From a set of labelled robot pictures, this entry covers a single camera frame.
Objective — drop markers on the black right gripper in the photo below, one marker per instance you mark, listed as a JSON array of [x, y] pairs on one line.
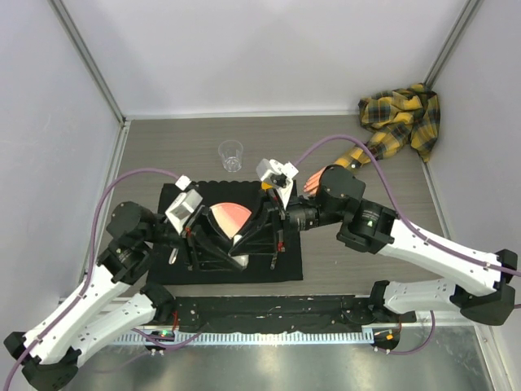
[[265, 240]]

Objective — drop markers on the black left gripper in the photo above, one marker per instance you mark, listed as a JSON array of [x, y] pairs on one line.
[[204, 255]]

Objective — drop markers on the white nail polish bottle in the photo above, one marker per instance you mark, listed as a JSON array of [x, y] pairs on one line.
[[238, 254]]

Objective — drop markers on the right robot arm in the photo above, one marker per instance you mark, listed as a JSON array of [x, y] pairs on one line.
[[474, 283]]

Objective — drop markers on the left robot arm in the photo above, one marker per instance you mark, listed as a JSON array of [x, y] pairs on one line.
[[51, 353]]

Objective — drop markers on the mannequin hand with painted nails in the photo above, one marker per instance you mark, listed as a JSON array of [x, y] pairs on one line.
[[312, 184]]

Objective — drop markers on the silver table knife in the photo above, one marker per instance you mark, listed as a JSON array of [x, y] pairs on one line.
[[274, 260]]

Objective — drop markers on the pink and cream plate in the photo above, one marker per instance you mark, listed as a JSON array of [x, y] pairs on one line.
[[230, 217]]

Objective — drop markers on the silver fork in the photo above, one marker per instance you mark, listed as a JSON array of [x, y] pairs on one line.
[[173, 256]]

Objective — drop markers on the black cloth placemat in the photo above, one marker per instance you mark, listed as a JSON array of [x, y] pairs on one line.
[[288, 266]]

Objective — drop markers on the clear plastic cup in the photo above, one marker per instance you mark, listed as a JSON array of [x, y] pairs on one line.
[[231, 154]]

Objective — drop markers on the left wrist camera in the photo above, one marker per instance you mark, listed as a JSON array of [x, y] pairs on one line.
[[182, 208]]

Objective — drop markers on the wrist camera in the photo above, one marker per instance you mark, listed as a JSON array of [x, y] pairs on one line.
[[182, 208], [279, 176]]

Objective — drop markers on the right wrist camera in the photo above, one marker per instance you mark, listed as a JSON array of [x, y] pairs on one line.
[[279, 176]]

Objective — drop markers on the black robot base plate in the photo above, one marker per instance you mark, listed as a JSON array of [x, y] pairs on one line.
[[279, 314]]

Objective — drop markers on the white slotted cable duct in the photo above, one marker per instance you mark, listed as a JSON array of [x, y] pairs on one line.
[[366, 336]]

